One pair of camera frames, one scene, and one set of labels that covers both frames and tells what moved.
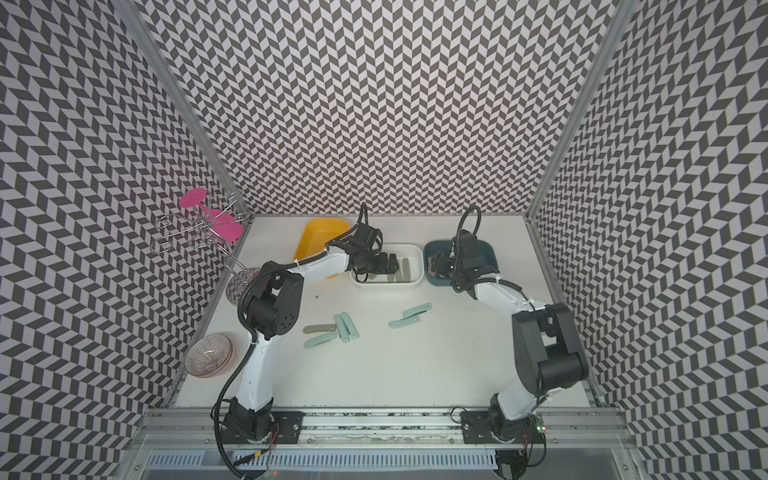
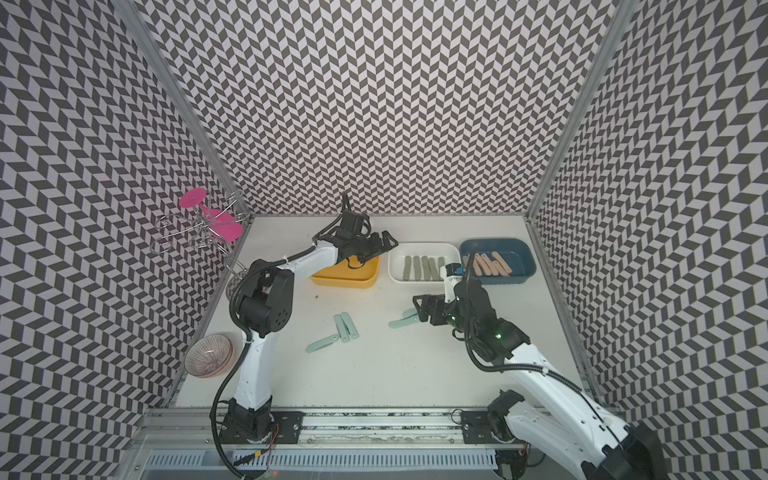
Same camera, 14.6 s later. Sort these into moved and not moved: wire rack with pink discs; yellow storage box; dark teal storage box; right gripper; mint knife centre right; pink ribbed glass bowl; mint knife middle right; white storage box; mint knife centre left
Moved: dark teal storage box; yellow storage box; white storage box; right gripper
Not moved: pink ribbed glass bowl; mint knife centre right; wire rack with pink discs; mint knife centre left; mint knife middle right
